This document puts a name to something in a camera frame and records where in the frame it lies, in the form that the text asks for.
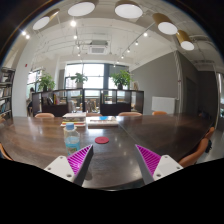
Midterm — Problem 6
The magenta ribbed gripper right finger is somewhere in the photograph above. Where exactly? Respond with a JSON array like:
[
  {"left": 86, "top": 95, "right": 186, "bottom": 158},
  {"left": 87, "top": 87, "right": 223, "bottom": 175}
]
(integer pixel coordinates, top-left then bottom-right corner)
[{"left": 135, "top": 145, "right": 182, "bottom": 185}]

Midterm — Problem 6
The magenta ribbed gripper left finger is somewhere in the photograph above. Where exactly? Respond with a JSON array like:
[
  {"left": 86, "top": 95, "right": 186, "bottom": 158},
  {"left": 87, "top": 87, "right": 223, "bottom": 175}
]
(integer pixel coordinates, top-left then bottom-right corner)
[{"left": 45, "top": 145, "right": 93, "bottom": 186}]

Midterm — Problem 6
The clear plastic water bottle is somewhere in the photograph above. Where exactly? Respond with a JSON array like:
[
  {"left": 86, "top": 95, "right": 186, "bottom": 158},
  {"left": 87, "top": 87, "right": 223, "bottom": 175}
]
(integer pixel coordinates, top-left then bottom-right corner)
[{"left": 64, "top": 123, "right": 80, "bottom": 155}]

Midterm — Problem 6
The orange chair right side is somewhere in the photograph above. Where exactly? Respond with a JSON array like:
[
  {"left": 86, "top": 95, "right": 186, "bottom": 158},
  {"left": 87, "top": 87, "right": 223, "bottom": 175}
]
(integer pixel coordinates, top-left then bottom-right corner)
[{"left": 179, "top": 127, "right": 215, "bottom": 167}]

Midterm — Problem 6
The orange chair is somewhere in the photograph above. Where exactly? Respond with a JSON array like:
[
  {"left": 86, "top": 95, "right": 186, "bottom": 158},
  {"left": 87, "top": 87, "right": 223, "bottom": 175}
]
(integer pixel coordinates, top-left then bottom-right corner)
[
  {"left": 179, "top": 127, "right": 215, "bottom": 167},
  {"left": 152, "top": 111, "right": 167, "bottom": 116},
  {"left": 118, "top": 112, "right": 142, "bottom": 116},
  {"left": 35, "top": 113, "right": 55, "bottom": 118}
]

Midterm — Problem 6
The red round coaster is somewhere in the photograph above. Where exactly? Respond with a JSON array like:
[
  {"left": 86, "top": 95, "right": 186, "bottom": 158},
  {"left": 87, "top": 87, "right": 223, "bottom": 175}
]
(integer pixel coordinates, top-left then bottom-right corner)
[{"left": 95, "top": 136, "right": 109, "bottom": 144}]

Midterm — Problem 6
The stack of books left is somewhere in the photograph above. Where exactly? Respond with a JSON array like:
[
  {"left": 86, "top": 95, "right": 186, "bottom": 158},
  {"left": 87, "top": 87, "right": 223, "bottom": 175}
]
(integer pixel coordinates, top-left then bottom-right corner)
[{"left": 61, "top": 112, "right": 86, "bottom": 127}]

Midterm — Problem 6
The orange chair far right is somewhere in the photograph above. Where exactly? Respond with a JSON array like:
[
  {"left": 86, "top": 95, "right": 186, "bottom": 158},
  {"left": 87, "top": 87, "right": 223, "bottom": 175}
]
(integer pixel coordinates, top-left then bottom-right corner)
[{"left": 152, "top": 111, "right": 167, "bottom": 116}]

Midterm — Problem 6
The orange chair far centre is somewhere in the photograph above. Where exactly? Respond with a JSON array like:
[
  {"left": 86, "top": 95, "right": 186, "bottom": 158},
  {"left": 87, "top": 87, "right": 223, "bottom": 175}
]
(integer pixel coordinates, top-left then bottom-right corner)
[{"left": 118, "top": 112, "right": 142, "bottom": 116}]

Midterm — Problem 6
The orange chair far left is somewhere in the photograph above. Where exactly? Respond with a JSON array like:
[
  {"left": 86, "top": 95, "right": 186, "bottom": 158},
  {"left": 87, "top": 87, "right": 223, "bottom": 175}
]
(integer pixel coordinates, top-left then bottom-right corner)
[{"left": 35, "top": 113, "right": 55, "bottom": 118}]

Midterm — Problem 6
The white radiator panel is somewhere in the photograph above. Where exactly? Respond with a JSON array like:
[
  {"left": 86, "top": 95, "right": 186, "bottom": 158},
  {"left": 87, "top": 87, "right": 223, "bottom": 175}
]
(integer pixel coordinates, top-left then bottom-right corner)
[{"left": 152, "top": 96, "right": 176, "bottom": 114}]

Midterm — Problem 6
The dark low shelf left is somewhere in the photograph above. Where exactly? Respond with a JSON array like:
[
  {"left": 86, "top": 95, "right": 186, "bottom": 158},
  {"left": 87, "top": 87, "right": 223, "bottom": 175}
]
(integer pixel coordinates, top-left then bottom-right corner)
[{"left": 32, "top": 88, "right": 84, "bottom": 117}]

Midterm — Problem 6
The dark low shelf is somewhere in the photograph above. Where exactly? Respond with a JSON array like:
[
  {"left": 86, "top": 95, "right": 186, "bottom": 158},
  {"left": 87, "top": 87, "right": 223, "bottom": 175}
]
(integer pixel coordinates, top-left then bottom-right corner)
[
  {"left": 32, "top": 88, "right": 84, "bottom": 117},
  {"left": 83, "top": 89, "right": 144, "bottom": 116}
]

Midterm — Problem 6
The dark low shelf right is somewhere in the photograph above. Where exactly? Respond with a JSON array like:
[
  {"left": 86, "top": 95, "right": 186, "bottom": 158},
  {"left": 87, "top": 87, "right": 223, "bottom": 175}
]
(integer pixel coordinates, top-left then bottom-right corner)
[{"left": 83, "top": 89, "right": 144, "bottom": 116}]

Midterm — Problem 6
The potted plant left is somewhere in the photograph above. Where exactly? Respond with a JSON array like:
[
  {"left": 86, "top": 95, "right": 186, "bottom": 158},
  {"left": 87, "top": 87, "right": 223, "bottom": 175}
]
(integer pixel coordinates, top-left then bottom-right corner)
[{"left": 37, "top": 73, "right": 55, "bottom": 92}]

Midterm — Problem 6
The potted plant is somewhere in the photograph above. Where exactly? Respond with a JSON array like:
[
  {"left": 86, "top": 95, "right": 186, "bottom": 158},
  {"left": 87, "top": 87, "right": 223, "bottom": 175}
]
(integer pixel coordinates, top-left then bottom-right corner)
[
  {"left": 37, "top": 73, "right": 55, "bottom": 92},
  {"left": 110, "top": 70, "right": 131, "bottom": 90},
  {"left": 71, "top": 73, "right": 88, "bottom": 88}
]

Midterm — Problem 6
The potted plant centre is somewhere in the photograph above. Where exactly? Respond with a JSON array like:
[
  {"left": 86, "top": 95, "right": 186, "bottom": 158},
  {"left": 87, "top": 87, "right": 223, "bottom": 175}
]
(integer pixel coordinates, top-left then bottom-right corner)
[{"left": 71, "top": 73, "right": 88, "bottom": 88}]

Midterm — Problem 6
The potted plant right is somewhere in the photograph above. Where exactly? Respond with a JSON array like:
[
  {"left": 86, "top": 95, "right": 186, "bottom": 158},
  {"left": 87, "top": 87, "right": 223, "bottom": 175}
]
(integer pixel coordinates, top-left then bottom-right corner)
[{"left": 110, "top": 70, "right": 131, "bottom": 90}]

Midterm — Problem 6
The ceiling air conditioner vent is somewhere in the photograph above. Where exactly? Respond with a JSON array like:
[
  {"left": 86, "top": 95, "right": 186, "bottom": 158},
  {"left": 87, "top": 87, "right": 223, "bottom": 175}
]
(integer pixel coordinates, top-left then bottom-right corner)
[{"left": 88, "top": 40, "right": 108, "bottom": 55}]

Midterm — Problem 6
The gold pendant lamp far right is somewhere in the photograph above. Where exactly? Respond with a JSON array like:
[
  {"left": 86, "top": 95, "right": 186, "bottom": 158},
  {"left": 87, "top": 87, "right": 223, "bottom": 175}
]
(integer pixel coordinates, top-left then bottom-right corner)
[{"left": 176, "top": 30, "right": 194, "bottom": 51}]

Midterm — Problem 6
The gold pendant lamp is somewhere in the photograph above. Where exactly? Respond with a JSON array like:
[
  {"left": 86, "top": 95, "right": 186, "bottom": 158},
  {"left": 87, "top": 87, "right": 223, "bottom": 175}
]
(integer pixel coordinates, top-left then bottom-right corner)
[
  {"left": 114, "top": 0, "right": 143, "bottom": 19},
  {"left": 153, "top": 13, "right": 177, "bottom": 35},
  {"left": 68, "top": 0, "right": 98, "bottom": 17},
  {"left": 33, "top": 8, "right": 60, "bottom": 30},
  {"left": 176, "top": 30, "right": 194, "bottom": 51}
]

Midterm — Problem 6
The gold pendant lamp far left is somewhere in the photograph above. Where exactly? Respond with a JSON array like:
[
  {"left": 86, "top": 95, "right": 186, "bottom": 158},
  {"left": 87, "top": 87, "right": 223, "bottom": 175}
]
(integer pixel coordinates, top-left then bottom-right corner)
[{"left": 33, "top": 8, "right": 60, "bottom": 30}]

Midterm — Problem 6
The tall bookshelf left wall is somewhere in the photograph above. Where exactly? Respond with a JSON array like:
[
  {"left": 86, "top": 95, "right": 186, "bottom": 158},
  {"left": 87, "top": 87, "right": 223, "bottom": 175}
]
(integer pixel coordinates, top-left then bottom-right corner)
[{"left": 0, "top": 67, "right": 15, "bottom": 119}]

